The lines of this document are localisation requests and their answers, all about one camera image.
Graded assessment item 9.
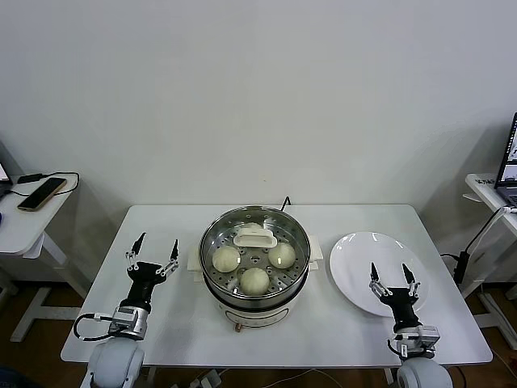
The white plug cable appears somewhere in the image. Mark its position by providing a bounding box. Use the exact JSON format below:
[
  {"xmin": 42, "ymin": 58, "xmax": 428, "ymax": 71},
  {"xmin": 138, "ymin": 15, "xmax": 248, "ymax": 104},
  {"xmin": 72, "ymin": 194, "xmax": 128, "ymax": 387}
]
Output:
[{"xmin": 464, "ymin": 205, "xmax": 517, "ymax": 254}]

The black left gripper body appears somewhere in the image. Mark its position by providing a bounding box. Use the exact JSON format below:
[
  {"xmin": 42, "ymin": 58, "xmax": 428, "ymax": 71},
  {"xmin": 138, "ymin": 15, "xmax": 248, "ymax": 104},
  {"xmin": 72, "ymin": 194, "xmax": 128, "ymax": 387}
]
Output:
[{"xmin": 120, "ymin": 261, "xmax": 167, "ymax": 313}]

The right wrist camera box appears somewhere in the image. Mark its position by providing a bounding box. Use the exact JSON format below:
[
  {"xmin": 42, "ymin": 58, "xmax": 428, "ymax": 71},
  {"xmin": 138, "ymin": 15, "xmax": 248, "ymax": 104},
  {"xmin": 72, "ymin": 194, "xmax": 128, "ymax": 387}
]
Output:
[{"xmin": 393, "ymin": 325, "xmax": 439, "ymax": 359}]

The white floor power strip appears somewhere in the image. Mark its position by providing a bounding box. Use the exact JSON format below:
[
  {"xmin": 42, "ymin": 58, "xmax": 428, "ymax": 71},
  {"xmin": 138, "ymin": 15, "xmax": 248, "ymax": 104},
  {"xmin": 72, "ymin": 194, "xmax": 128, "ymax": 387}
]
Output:
[{"xmin": 189, "ymin": 368, "xmax": 227, "ymax": 388}]

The perforated steel steamer basket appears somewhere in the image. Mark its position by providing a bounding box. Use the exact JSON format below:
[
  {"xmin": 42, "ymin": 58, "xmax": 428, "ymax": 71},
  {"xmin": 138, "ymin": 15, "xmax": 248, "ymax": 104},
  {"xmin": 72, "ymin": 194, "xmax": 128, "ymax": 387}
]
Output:
[{"xmin": 197, "ymin": 205, "xmax": 311, "ymax": 303}]

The round glass pot lid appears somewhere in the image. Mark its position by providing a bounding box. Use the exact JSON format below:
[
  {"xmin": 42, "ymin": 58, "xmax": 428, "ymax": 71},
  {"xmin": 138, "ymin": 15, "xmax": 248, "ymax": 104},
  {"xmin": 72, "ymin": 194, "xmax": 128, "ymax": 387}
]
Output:
[{"xmin": 200, "ymin": 205, "xmax": 311, "ymax": 300}]

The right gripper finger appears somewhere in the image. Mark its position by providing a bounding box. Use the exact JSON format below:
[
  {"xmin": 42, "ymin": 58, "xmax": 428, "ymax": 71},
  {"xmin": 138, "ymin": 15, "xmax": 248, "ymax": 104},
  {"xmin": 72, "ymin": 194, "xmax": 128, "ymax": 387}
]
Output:
[
  {"xmin": 368, "ymin": 262, "xmax": 392, "ymax": 299},
  {"xmin": 401, "ymin": 263, "xmax": 421, "ymax": 299}
]

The black open laptop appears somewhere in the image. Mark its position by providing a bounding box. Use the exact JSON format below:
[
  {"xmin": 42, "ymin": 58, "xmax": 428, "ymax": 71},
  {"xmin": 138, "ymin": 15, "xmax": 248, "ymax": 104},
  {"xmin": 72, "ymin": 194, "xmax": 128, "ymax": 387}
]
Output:
[{"xmin": 493, "ymin": 112, "xmax": 517, "ymax": 207}]

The gold edged smartphone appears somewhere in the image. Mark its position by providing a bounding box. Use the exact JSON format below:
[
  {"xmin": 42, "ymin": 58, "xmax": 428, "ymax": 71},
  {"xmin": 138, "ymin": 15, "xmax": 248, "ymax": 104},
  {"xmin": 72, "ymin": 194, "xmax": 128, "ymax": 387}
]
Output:
[{"xmin": 16, "ymin": 178, "xmax": 68, "ymax": 213}]

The round white plate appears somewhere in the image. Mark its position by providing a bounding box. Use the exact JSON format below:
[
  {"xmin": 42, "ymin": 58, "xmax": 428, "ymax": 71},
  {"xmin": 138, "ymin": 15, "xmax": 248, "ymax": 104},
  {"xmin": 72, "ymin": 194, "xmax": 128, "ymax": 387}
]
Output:
[{"xmin": 329, "ymin": 230, "xmax": 430, "ymax": 318}]

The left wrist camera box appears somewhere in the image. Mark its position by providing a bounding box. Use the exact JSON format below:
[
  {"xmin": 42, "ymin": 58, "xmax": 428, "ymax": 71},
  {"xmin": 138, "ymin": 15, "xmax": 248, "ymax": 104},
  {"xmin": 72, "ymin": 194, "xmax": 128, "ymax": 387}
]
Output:
[{"xmin": 108, "ymin": 306, "xmax": 147, "ymax": 339}]

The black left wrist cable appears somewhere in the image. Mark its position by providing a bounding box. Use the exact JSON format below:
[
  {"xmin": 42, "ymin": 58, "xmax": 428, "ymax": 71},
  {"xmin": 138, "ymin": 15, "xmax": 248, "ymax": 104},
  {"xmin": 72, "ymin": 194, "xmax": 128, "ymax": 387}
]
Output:
[{"xmin": 73, "ymin": 314, "xmax": 118, "ymax": 343}]

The black power adapter with cord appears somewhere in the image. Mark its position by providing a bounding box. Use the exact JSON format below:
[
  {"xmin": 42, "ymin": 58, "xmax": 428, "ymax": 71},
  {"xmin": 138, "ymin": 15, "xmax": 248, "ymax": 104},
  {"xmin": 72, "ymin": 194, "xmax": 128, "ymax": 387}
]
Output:
[{"xmin": 439, "ymin": 242, "xmax": 472, "ymax": 286}]

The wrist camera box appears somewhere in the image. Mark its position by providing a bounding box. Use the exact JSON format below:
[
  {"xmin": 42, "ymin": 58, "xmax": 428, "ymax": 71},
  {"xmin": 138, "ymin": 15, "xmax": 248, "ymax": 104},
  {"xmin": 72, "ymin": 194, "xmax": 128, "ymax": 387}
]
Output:
[
  {"xmin": 393, "ymin": 325, "xmax": 439, "ymax": 359},
  {"xmin": 108, "ymin": 306, "xmax": 147, "ymax": 339}
]

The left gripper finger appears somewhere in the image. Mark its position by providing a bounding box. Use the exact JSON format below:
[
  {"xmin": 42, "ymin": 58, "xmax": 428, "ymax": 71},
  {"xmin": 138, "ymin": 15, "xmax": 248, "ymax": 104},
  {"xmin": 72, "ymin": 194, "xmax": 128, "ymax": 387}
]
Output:
[
  {"xmin": 124, "ymin": 232, "xmax": 147, "ymax": 274},
  {"xmin": 156, "ymin": 239, "xmax": 181, "ymax": 279}
]

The thin black charging cable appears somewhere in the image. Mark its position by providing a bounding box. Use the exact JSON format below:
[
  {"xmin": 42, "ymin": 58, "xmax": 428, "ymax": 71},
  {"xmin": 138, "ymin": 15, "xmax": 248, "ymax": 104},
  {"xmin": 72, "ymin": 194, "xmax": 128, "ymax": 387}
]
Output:
[{"xmin": 0, "ymin": 172, "xmax": 80, "ymax": 203}]

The white side table with phone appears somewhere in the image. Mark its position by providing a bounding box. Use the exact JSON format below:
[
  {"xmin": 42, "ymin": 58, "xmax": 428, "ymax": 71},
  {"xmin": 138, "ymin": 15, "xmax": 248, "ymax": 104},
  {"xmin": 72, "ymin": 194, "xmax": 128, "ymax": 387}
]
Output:
[{"xmin": 0, "ymin": 171, "xmax": 84, "ymax": 344}]

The steel steamer pot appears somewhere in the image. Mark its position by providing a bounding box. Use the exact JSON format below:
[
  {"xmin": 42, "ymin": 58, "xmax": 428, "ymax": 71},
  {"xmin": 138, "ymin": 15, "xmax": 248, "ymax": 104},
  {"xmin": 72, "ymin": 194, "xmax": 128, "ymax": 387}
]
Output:
[{"xmin": 186, "ymin": 236, "xmax": 324, "ymax": 333}]

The white side table with laptop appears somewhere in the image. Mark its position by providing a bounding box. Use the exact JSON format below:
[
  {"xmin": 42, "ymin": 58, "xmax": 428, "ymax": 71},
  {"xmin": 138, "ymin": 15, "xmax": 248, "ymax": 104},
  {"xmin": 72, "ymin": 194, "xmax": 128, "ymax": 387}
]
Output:
[{"xmin": 463, "ymin": 172, "xmax": 517, "ymax": 352}]

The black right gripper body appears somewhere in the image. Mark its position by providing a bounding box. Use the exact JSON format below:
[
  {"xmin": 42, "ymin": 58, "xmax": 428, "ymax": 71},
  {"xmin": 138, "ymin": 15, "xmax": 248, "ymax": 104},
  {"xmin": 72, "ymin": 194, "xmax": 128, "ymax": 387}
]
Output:
[{"xmin": 379, "ymin": 285, "xmax": 421, "ymax": 333}]

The grey open laptop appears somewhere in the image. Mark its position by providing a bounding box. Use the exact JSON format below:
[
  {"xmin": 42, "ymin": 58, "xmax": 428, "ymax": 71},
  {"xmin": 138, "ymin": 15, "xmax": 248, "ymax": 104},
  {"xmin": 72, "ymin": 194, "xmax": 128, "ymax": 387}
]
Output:
[{"xmin": 0, "ymin": 141, "xmax": 19, "ymax": 199}]

